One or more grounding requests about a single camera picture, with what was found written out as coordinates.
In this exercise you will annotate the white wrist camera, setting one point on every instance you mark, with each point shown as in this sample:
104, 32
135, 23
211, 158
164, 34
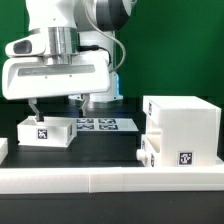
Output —
28, 46

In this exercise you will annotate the white right fence wall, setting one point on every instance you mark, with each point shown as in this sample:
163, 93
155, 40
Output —
219, 162

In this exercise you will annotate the white front fence wall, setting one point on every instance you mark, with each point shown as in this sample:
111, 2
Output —
99, 180

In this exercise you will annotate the white drawer cabinet frame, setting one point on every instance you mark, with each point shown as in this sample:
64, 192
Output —
188, 128

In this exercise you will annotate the white drawer box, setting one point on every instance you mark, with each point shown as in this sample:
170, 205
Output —
52, 132
149, 152

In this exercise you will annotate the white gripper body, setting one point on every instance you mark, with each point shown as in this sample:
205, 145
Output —
28, 77

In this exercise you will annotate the marker tag sheet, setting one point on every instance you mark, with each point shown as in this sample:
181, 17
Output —
106, 124

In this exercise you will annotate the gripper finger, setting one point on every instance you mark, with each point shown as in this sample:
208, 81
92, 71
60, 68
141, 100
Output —
39, 115
85, 100

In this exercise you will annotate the white front drawer box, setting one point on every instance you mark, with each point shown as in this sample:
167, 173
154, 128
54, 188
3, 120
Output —
149, 152

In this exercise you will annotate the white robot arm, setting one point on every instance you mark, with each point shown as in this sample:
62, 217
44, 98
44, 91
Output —
63, 53

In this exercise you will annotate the white fence wall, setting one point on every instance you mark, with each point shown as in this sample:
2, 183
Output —
99, 180
3, 149
219, 162

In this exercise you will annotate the white left fence wall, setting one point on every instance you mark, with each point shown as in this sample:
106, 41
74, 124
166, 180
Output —
3, 149

